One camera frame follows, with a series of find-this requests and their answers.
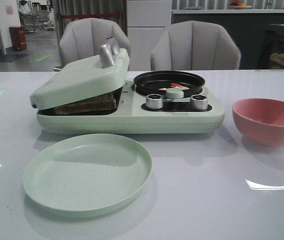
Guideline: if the red bin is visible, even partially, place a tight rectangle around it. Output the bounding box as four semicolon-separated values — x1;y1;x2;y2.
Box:
9;26;27;51

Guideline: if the white cabinet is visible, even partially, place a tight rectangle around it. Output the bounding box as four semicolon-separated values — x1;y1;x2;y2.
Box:
126;0;172;71

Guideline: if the black round frying pan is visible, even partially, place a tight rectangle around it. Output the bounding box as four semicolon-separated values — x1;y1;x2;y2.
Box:
133;70;205;98

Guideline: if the right beige upholstered chair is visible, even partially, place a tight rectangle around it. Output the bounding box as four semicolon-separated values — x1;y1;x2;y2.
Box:
150;20;241;71

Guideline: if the left silver control knob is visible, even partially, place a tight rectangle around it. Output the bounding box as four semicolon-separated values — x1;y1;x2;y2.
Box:
145;94;163;110

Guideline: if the beige upholstered chair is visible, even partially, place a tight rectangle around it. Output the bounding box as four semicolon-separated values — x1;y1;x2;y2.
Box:
59;18;131;72
150;20;241;71

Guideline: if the fruit plate on counter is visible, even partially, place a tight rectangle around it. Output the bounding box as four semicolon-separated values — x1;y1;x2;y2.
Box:
229;0;252;10

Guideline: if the mint green hinged lid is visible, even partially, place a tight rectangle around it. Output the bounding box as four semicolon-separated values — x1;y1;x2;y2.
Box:
30;48;129;110

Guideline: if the bread slice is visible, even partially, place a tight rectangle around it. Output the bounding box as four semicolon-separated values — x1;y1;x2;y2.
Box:
53;92;117;115

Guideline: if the dark counter with white top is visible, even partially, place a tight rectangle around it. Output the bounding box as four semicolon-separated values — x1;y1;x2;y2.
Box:
172;9;284;70

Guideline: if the silver control knob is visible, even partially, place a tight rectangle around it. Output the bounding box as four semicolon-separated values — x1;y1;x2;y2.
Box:
190;94;208;111
145;94;163;110

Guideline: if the pink bowl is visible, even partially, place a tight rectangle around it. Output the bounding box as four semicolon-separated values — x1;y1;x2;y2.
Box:
232;98;284;146

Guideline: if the orange shrimp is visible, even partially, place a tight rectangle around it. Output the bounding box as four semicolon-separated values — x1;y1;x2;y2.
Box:
159;83;189;91

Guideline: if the right silver control knob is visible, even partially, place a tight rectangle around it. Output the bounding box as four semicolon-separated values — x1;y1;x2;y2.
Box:
190;94;208;111

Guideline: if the left beige upholstered chair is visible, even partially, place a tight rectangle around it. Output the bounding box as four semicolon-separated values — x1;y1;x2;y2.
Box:
59;18;131;72

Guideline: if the red barrier belt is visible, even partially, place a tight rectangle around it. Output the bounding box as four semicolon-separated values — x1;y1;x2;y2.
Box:
59;12;121;19

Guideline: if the mint green breakfast maker base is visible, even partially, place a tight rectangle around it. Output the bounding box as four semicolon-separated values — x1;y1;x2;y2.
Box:
37;77;225;134

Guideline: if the mint green round plate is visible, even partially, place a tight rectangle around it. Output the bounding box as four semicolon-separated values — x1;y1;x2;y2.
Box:
22;133;153;218

